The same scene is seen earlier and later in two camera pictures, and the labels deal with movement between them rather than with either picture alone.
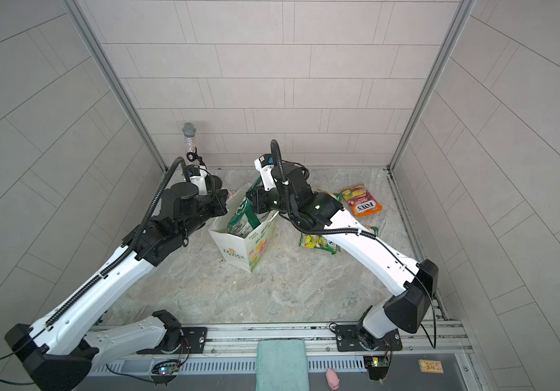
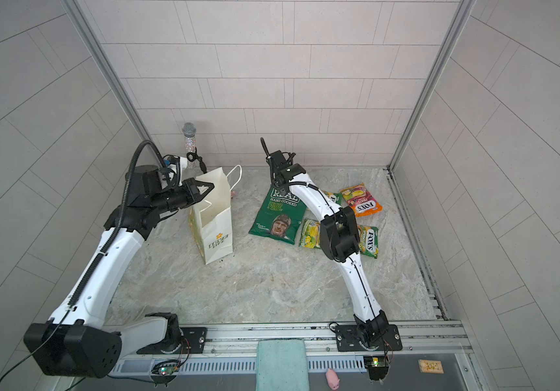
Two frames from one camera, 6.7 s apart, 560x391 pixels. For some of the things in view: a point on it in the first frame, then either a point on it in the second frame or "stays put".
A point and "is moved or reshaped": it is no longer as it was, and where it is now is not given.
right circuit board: (377, 366) stays put
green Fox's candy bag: (317, 241) stays put
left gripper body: (204, 209) -> (172, 199)
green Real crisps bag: (246, 219) is moved or reshaped
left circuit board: (164, 372) stays put
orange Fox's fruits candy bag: (360, 200) stays put
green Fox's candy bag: (338, 196) stays put
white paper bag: (244, 252) is moved or reshaped
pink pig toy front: (332, 379) stays put
